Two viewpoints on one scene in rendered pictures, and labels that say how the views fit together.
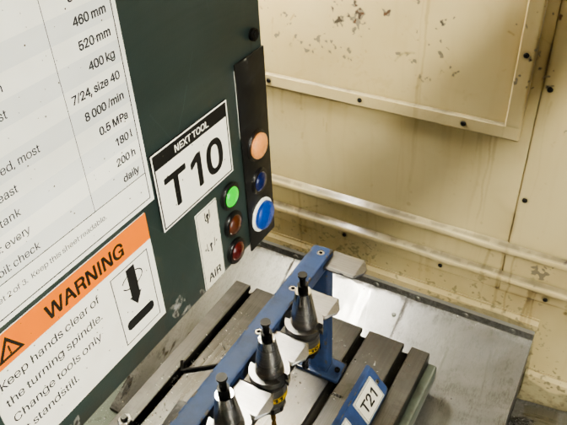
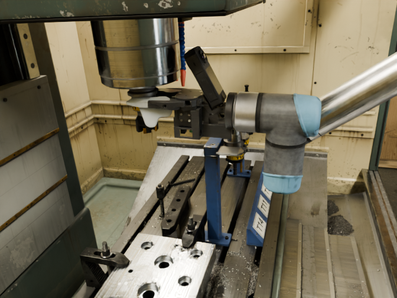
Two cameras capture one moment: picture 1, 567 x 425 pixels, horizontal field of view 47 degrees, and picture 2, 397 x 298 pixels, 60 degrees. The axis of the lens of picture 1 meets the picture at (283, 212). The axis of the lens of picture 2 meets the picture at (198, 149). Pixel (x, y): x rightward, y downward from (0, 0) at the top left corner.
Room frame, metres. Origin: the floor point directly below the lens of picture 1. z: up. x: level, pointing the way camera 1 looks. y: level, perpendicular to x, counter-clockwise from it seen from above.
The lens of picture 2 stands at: (-0.32, 0.42, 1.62)
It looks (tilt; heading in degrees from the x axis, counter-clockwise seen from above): 24 degrees down; 346
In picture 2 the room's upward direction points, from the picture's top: 3 degrees counter-clockwise
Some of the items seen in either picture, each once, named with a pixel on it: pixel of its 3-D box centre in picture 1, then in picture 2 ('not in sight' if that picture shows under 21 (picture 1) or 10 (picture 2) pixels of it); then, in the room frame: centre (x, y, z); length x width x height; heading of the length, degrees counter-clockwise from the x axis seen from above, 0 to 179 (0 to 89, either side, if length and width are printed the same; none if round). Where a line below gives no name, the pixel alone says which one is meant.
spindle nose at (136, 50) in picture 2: not in sight; (137, 48); (0.37, 0.35, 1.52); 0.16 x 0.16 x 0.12
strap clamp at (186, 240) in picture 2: not in sight; (192, 237); (0.47, 0.25, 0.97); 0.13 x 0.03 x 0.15; 148
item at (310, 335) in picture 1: (304, 325); not in sight; (0.73, -0.02, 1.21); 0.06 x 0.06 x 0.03
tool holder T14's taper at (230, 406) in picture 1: (226, 409); (234, 128); (0.55, 0.09, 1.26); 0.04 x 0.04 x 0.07
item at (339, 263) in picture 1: (347, 266); not in sight; (0.87, -0.11, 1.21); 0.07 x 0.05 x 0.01; 58
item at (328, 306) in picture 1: (319, 304); not in sight; (0.78, -0.05, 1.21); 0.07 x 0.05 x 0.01; 58
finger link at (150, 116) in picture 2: not in sight; (149, 113); (0.33, 0.35, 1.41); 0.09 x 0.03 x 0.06; 72
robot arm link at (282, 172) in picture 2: not in sight; (283, 159); (0.24, 0.10, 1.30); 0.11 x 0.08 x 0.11; 152
